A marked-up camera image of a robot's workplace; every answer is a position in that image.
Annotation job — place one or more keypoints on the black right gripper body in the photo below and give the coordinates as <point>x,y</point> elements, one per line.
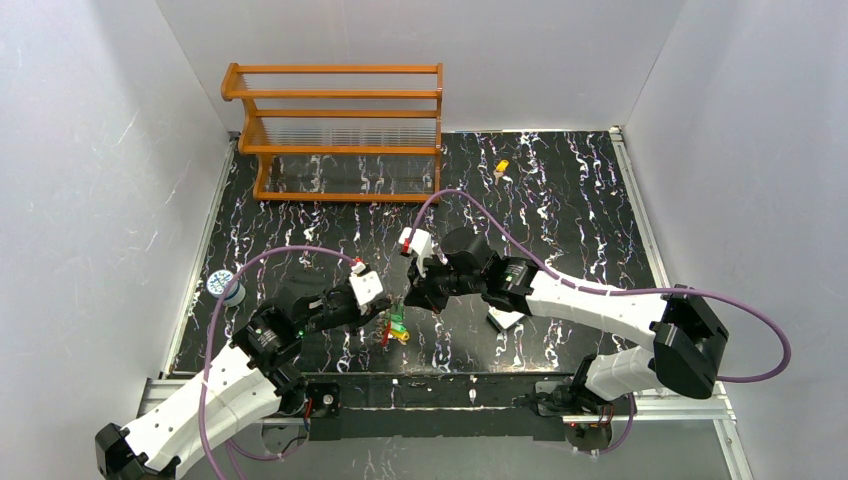
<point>416,291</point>

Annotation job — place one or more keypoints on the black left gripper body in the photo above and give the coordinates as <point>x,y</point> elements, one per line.
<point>361,310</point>

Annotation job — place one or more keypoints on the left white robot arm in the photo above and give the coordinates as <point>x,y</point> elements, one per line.
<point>251,378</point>

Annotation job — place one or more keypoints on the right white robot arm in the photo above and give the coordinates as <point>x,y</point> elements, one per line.
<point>678,339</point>

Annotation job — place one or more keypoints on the white card box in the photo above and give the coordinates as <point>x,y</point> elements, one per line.
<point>504,321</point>

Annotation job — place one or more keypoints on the blue white round tin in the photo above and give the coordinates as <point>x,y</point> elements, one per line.
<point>221,285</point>

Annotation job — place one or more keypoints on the yellow tagged key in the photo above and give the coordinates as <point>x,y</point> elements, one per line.
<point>500,172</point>

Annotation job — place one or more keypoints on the orange wooden rack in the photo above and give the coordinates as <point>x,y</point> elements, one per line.
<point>353,110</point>

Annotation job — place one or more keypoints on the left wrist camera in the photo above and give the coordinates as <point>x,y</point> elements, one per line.
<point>366,284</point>

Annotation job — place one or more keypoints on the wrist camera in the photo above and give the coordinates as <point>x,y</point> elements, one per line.
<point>366,284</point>
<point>417,245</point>

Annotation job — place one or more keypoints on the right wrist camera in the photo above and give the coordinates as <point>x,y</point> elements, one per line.
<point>417,245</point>

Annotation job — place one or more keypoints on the aluminium frame rail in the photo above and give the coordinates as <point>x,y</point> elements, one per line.
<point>662,404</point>

